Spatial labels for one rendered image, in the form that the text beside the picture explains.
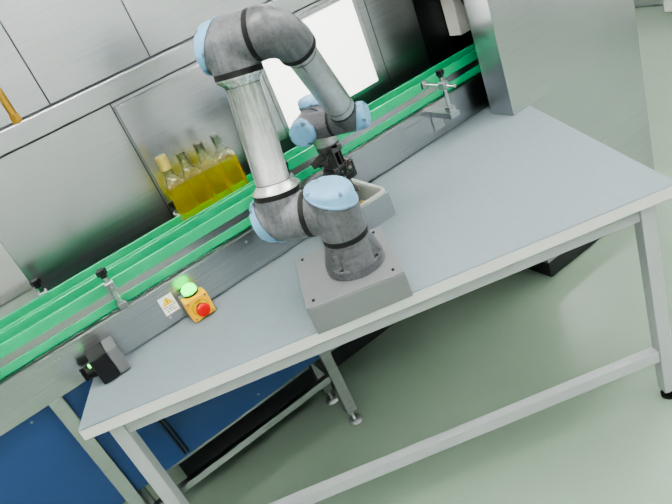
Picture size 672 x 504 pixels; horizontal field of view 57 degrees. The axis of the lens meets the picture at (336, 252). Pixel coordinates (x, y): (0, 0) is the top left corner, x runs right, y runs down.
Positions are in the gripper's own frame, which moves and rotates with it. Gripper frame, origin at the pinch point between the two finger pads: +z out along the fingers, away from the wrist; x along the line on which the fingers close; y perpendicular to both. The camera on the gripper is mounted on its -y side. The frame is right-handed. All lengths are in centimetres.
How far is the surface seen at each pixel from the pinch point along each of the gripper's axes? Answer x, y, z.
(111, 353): -83, 4, -2
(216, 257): -44.3, -3.3, -5.6
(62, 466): -110, -6, 25
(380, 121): 29.9, -13.7, -11.3
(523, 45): 82, 6, -15
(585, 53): 111, 6, 0
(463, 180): 29.2, 21.9, 5.5
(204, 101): -19, -30, -41
